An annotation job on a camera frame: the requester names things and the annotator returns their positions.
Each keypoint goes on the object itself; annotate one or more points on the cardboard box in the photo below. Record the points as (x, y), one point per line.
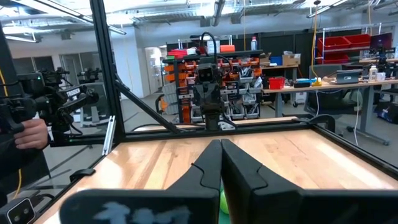
(291, 59)

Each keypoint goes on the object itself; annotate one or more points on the grey stereo camera box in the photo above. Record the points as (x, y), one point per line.
(18, 213)

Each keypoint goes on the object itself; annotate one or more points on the aluminium bracket strip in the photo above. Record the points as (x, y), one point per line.
(109, 137)

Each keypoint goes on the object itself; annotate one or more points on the white plastic bottle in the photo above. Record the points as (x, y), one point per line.
(372, 74)

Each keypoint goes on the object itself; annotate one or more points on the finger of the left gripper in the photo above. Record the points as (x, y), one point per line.
(216, 108)
(206, 108)

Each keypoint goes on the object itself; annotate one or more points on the person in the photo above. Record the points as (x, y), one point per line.
(15, 165)

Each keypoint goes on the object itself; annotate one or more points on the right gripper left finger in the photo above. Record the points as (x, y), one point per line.
(205, 174)

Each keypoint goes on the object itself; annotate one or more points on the wooden work desk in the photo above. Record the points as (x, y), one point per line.
(342, 84)

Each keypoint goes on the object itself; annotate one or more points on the green toy cabbage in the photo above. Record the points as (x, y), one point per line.
(224, 202)

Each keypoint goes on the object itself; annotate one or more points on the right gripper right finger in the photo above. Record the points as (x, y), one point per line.
(255, 193)

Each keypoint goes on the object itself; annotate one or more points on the person's hand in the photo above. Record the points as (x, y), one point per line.
(31, 135)

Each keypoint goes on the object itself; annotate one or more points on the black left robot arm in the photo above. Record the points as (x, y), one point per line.
(212, 123)

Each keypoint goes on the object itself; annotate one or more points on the grey laptop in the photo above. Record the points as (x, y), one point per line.
(348, 77)

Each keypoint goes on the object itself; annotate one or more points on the black table clamp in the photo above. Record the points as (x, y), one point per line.
(323, 119)
(82, 174)

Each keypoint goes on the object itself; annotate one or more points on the black office chair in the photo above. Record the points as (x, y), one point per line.
(329, 102)

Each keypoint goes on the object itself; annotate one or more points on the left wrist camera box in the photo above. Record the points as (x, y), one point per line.
(206, 74)

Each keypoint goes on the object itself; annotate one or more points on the red storage bin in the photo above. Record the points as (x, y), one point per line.
(334, 59)
(334, 43)
(359, 40)

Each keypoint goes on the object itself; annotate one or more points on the orange parts bin shelf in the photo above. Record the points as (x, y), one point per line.
(239, 77)

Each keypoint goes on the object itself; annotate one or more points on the small red box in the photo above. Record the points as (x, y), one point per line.
(276, 83)

